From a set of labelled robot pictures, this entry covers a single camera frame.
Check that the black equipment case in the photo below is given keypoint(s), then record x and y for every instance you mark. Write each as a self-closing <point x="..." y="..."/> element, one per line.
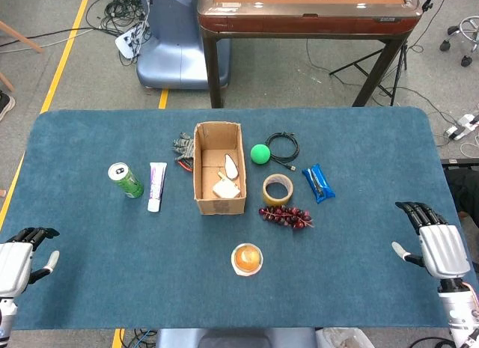
<point x="466" y="191"/>

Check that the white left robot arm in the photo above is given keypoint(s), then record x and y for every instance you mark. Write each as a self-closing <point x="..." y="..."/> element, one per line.
<point x="5" y="318"/>

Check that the white power strip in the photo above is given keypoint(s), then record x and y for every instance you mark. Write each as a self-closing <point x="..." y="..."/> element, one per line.
<point x="125" y="45"/>
<point x="464" y="123"/>

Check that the blue felt table mat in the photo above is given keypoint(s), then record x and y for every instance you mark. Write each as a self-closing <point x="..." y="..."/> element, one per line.
<point x="93" y="269"/>

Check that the open cardboard box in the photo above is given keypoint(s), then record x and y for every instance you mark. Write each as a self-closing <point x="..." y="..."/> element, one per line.
<point x="219" y="206"/>

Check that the yellow tape roll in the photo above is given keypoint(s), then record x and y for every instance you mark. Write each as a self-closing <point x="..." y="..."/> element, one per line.
<point x="277" y="203"/>

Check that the green energy drink can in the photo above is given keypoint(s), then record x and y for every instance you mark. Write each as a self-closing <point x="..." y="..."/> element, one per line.
<point x="131" y="185"/>

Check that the white oval object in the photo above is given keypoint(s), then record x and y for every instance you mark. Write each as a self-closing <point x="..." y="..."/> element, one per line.
<point x="231" y="168"/>

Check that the wooden stand leg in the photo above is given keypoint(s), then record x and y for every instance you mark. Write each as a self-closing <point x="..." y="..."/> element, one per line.
<point x="22" y="37"/>

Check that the black shoe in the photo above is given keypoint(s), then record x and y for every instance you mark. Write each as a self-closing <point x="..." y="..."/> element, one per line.
<point x="5" y="104"/>

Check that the blue snack packet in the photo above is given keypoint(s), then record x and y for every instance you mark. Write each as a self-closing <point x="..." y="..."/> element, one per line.
<point x="318" y="183"/>

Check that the grey black glove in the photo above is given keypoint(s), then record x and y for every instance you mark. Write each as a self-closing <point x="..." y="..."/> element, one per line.
<point x="183" y="146"/>

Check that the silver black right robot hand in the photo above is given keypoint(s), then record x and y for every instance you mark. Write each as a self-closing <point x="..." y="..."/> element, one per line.
<point x="443" y="250"/>

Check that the green ball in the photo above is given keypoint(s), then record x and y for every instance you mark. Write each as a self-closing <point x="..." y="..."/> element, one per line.
<point x="260" y="154"/>

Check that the brown mahjong table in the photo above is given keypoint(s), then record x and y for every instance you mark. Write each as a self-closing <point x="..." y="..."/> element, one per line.
<point x="299" y="24"/>

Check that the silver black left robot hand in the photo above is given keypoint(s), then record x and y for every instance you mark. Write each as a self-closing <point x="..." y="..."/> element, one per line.
<point x="15" y="258"/>

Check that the orange cup dessert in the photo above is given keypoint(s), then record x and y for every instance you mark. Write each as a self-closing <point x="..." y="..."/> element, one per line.
<point x="246" y="259"/>

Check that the black tripod stand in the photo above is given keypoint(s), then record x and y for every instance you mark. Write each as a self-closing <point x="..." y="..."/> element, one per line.
<point x="359" y="65"/>

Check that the white chair with wooden legs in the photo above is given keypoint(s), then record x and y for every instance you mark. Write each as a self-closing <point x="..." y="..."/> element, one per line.
<point x="5" y="82"/>

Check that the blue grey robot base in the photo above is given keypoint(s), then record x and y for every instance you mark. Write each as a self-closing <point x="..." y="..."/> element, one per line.
<point x="176" y="56"/>

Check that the grey blue robot torso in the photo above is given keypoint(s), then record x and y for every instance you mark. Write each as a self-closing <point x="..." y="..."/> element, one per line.
<point x="235" y="338"/>

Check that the purple white toothpaste tube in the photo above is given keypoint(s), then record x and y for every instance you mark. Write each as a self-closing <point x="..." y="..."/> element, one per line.
<point x="157" y="183"/>

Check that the purple grape bunch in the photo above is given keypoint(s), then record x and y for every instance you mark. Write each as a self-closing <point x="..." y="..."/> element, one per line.
<point x="288" y="218"/>

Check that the clear plastic bag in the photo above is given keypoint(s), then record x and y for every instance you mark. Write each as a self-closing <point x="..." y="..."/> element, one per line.
<point x="340" y="338"/>

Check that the beige sponge block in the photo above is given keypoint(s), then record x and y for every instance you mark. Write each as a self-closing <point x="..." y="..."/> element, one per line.
<point x="224" y="191"/>

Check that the chrome stool with casters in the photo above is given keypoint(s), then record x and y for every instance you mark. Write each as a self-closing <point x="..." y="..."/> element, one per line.
<point x="469" y="26"/>

